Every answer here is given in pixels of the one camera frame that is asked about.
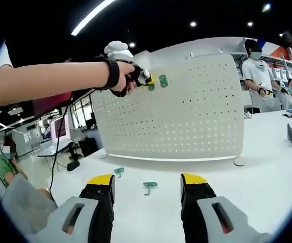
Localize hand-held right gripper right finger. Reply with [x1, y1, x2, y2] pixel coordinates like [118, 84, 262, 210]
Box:
[180, 173, 273, 243]

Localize black wrist strap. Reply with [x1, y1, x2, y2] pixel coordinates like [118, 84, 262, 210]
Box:
[94, 56, 121, 90]

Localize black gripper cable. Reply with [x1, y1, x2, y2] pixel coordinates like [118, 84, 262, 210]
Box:
[49, 87, 96, 207]

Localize round ceiling downlights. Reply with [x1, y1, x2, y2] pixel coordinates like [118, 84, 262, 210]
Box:
[128, 2, 287, 49]

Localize long ceiling light strip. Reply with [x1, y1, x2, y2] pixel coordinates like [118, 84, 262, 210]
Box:
[71, 0, 116, 35]

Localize pink lit display screen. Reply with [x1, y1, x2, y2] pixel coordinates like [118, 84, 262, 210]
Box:
[51, 118, 69, 139]

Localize dark red wall panel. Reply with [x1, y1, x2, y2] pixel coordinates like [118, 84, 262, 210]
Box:
[33, 92, 73, 118]

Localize black equipment cabinet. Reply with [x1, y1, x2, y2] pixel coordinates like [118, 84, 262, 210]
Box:
[79, 138, 104, 158]

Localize person's left hand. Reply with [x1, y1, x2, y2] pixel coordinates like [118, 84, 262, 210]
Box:
[110, 61, 143, 98]

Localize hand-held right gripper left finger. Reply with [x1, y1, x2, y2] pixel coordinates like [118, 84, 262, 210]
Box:
[34, 173, 116, 243]

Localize white mesh office chair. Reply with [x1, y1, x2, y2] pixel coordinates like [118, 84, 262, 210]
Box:
[1, 174, 58, 236]

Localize storage shelf with white bins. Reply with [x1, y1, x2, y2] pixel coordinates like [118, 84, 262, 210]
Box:
[269, 54, 292, 84]

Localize white perforated mounting plate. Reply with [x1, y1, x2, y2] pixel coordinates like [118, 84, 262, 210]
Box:
[92, 54, 247, 167]

